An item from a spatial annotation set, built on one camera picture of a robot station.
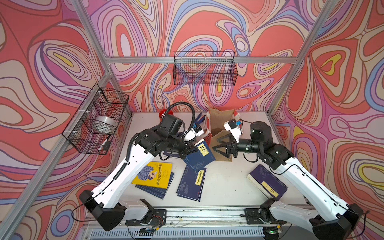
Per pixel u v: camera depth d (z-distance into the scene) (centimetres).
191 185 82
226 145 57
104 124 69
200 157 69
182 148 57
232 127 57
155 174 84
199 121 112
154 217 73
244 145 58
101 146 70
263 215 66
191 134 56
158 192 80
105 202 37
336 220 38
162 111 102
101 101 87
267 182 80
